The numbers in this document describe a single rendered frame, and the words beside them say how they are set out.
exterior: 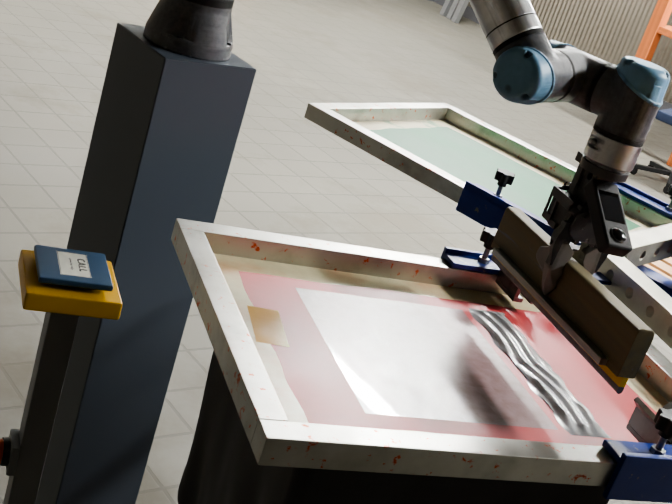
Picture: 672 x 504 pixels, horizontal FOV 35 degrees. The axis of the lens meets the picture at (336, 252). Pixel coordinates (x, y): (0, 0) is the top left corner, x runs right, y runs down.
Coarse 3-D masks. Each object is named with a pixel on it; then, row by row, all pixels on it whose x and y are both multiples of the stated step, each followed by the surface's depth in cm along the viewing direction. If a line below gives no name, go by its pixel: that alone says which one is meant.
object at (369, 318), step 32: (256, 288) 163; (288, 288) 166; (320, 288) 170; (352, 288) 174; (288, 320) 156; (320, 320) 159; (352, 320) 163; (384, 320) 166; (416, 320) 170; (448, 320) 173; (512, 320) 182; (544, 320) 186; (416, 352) 159; (448, 352) 163; (480, 352) 166; (544, 352) 173; (576, 352) 177
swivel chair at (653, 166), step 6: (660, 114) 710; (666, 114) 708; (660, 120) 711; (666, 120) 708; (654, 162) 751; (636, 168) 731; (642, 168) 730; (648, 168) 730; (654, 168) 730; (660, 168) 743; (666, 168) 740; (666, 174) 731; (666, 186) 710; (666, 192) 710
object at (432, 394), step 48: (288, 384) 140; (336, 384) 143; (384, 384) 147; (432, 384) 152; (480, 384) 156; (576, 384) 166; (432, 432) 139; (480, 432) 143; (528, 432) 147; (624, 432) 156
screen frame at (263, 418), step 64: (192, 256) 158; (256, 256) 172; (320, 256) 176; (384, 256) 181; (256, 384) 130; (256, 448) 123; (320, 448) 123; (384, 448) 126; (448, 448) 130; (512, 448) 135; (576, 448) 140
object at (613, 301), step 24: (504, 216) 176; (504, 240) 175; (528, 240) 169; (528, 264) 168; (576, 264) 159; (576, 288) 156; (600, 288) 152; (576, 312) 155; (600, 312) 150; (624, 312) 146; (600, 336) 149; (624, 336) 144; (648, 336) 143; (624, 360) 144
